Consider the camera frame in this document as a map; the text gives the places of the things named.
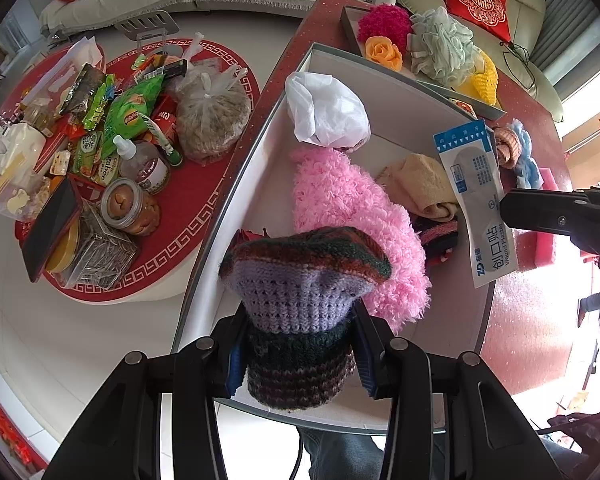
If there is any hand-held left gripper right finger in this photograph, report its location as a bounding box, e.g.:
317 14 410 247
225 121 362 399
352 305 563 480

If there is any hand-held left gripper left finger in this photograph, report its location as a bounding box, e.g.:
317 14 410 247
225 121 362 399
42 305 251 480

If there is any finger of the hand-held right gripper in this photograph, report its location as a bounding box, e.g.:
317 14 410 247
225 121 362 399
500 187 596 235

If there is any white blue plaster packet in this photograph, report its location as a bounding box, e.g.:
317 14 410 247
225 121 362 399
433 120 520 289

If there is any striped knitted hat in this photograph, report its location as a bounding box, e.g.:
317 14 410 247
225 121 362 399
219 226 393 409

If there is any beige soft cloth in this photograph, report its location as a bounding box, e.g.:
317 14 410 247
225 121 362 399
375 154 462 221

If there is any pink fluffy cloth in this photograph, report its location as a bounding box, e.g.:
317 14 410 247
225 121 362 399
291 147 431 335

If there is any grey storage box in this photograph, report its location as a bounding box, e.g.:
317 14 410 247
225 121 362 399
170 42 496 433

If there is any blue fluffy cloth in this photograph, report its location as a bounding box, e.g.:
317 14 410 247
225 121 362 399
505 119 543 188

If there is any peach knitted item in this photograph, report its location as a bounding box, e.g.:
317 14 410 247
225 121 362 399
494 126 523 168

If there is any person's jeans leg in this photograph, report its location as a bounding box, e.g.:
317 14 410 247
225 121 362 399
299 429 383 480

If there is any red metal pole stand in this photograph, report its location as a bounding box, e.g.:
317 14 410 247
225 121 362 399
562 119 600 155

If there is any dark red striped knit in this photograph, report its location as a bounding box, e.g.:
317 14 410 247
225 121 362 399
412 215 462 267

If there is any yellow knitted cloth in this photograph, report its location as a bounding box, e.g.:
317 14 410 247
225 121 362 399
452 50 498 106

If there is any round red patterned table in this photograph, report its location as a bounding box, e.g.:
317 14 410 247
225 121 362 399
0 35 262 305

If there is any metal mesh box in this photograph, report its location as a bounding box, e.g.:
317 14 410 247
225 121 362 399
60 205 138 291

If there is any clear jar of snacks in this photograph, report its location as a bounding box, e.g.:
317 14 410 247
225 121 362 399
101 177 159 237

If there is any mint green bath pouf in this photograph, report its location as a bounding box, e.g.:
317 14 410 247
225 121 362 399
407 7 483 86

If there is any beige leather sofa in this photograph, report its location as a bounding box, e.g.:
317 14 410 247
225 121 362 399
397 0 565 123

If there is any clear dropper bottle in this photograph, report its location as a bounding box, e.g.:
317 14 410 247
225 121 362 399
112 135 171 194

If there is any red embroidered cushion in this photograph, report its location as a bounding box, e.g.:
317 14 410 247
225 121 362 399
438 0 512 43

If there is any orange fabric rose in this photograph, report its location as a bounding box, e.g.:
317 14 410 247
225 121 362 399
364 36 403 71

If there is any green marker tube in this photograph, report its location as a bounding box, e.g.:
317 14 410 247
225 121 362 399
147 120 183 168

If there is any phone in red case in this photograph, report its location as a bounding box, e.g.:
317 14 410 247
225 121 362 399
20 177 83 283

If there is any white plastic bag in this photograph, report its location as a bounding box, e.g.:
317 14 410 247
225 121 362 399
285 71 371 148

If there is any magenta fluffy ball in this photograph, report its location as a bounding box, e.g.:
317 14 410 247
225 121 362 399
357 3 413 48

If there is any clear bag of grain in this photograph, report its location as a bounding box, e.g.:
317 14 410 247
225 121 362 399
174 62 253 163

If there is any green snack pack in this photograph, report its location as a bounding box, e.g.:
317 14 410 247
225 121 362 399
72 130 109 186

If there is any grey box lid tray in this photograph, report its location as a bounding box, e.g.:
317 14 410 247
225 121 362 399
341 4 506 122

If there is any green chip packet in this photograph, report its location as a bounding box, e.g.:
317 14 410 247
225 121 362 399
104 87 163 141

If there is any dark snack packet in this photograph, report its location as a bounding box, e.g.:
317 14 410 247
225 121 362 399
60 63 108 113

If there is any clear zip bag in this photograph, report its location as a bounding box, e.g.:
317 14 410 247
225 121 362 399
22 37 103 111

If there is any grey metal rack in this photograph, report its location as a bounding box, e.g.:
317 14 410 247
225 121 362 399
115 10 177 44

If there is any black cable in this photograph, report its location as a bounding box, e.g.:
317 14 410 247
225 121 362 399
500 40 537 92

